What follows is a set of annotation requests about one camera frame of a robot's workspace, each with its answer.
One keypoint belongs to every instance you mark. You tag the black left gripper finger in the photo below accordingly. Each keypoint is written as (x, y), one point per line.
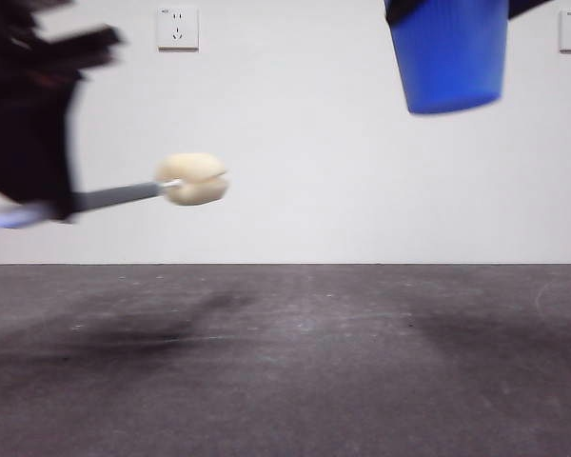
(24, 143)

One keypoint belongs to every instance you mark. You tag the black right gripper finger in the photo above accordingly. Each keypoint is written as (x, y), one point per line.
(394, 8)
(521, 5)

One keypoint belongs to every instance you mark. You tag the blue ribbed plastic cup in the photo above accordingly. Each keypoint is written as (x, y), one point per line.
(449, 57)

